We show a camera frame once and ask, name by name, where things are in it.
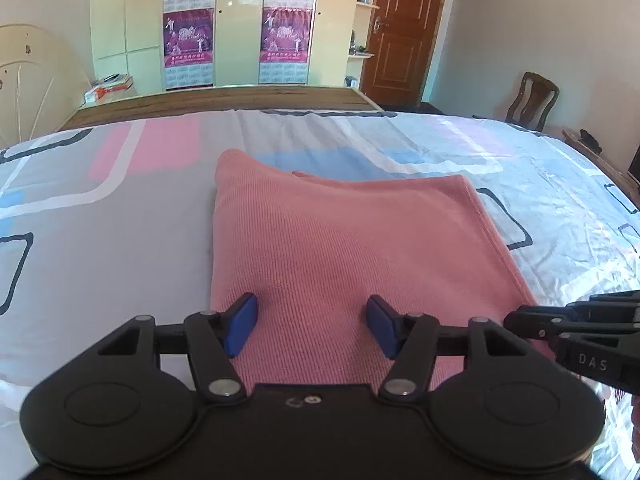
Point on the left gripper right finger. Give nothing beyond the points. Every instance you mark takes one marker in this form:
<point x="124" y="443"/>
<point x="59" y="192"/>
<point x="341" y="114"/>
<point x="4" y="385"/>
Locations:
<point x="391" y="330"/>

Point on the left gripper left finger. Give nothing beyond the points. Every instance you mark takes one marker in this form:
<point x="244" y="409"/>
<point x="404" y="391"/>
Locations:
<point x="231" y="328"/>

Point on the pink knit garment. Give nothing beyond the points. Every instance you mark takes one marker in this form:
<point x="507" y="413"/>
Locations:
<point x="314" y="250"/>

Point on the curved wooden tv console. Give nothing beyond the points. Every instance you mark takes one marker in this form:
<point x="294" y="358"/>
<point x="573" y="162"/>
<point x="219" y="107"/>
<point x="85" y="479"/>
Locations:
<point x="620" y="178"/>

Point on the patterned bed sheet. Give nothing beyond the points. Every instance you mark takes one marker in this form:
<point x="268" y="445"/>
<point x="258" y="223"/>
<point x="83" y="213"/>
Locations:
<point x="101" y="224"/>

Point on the black television screen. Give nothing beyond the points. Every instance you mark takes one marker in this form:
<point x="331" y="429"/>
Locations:
<point x="634" y="167"/>

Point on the black object on console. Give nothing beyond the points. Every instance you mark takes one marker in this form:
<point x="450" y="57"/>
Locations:
<point x="590" y="141"/>

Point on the dark wooden chair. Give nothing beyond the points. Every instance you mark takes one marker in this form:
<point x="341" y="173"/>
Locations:
<point x="536" y="97"/>

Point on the white orange box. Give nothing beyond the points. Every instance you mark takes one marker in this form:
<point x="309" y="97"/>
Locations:
<point x="109" y="89"/>

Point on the cream wardrobe with posters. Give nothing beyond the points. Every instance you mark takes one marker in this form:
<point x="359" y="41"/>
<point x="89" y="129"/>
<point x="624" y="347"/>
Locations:
<point x="167" y="45"/>

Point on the cream arched headboard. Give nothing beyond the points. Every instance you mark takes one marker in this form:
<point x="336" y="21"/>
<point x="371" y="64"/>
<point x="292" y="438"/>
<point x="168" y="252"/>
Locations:
<point x="42" y="83"/>

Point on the brown wooden door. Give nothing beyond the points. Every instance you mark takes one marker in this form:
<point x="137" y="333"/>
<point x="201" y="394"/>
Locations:
<point x="401" y="43"/>

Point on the cream open shelf unit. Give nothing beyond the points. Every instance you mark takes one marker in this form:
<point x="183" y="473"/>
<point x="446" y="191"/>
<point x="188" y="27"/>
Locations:
<point x="359" y="51"/>

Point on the wooden bed frame edge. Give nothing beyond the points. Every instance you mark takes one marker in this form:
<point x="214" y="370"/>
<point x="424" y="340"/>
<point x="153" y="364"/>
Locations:
<point x="215" y="99"/>

